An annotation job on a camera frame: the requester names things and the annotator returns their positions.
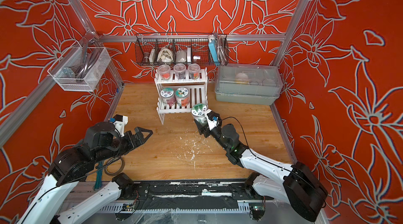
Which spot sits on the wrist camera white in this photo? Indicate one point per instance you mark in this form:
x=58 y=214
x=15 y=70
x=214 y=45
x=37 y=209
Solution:
x=213 y=119
x=119 y=121

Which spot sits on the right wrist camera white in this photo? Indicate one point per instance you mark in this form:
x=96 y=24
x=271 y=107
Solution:
x=213 y=119

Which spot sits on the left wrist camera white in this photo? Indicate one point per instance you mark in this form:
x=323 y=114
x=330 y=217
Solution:
x=119 y=121

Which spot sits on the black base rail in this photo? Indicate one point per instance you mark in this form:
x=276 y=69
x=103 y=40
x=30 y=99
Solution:
x=219 y=188

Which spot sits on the white slatted wooden shelf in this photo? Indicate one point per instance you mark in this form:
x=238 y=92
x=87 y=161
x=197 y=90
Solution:
x=197 y=88

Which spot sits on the black wire wall basket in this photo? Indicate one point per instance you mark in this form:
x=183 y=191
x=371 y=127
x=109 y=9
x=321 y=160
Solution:
x=156 y=49

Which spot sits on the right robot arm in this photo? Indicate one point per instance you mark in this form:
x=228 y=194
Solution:
x=294 y=184

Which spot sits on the clear plastic wall bin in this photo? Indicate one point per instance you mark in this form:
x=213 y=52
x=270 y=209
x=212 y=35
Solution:
x=80 y=68

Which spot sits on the seed jar tree lid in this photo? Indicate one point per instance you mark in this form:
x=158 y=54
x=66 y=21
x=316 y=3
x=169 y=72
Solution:
x=198 y=113

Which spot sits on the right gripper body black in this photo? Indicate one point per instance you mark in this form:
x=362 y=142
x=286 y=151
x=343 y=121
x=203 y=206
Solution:
x=209 y=133

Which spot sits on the grey lidded storage box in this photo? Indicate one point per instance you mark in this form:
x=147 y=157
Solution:
x=248 y=83

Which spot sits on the seed jar strawberry lid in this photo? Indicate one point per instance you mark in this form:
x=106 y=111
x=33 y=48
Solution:
x=182 y=95

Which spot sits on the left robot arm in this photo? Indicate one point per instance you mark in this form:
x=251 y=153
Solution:
x=102 y=141

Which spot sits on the small clear cup red seeds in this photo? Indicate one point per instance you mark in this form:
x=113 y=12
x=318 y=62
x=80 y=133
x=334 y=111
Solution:
x=164 y=72

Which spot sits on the blue box in basket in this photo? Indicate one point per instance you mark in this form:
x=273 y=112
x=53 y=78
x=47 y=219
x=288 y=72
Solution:
x=213 y=48

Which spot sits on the seed jar flower lid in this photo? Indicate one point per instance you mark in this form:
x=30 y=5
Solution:
x=168 y=96

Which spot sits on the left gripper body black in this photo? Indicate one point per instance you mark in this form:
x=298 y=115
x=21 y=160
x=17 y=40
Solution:
x=127 y=142

